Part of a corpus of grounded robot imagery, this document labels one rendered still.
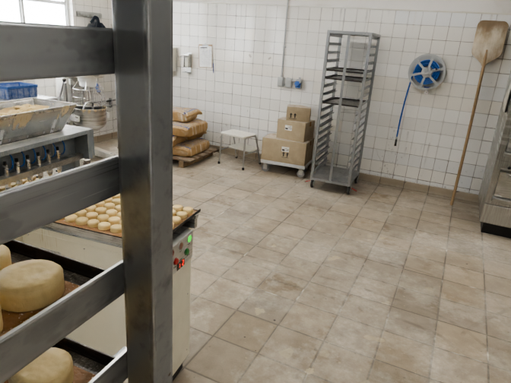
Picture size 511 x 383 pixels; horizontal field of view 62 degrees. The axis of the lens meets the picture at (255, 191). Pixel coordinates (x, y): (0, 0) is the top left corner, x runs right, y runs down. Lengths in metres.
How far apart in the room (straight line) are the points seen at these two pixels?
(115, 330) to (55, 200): 1.85
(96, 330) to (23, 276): 1.84
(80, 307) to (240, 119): 6.04
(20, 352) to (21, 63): 0.18
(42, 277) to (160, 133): 0.15
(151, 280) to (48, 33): 0.19
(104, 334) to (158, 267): 1.84
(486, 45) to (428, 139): 1.17
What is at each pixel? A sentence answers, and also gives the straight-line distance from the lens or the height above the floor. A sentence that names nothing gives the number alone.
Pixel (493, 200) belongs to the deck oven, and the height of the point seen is 0.38.
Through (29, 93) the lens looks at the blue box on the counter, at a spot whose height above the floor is 0.92.
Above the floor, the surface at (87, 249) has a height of 0.79.
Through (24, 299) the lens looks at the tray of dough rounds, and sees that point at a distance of 0.37.
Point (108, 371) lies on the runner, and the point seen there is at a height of 1.42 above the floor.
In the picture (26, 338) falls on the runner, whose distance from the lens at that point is 0.33.
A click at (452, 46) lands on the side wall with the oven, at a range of 5.55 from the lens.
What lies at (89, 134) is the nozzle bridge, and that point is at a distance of 2.45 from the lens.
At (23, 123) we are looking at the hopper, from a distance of 2.20.
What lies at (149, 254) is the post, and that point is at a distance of 0.35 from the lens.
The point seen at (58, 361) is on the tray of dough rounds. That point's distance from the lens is 0.43.
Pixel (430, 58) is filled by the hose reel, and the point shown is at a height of 1.60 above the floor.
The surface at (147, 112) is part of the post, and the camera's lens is 0.31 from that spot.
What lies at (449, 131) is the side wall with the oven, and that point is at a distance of 5.62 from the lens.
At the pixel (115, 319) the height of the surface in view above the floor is 0.47.
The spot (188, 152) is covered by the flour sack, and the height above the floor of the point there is 0.19.
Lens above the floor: 1.70
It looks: 20 degrees down
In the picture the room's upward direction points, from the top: 4 degrees clockwise
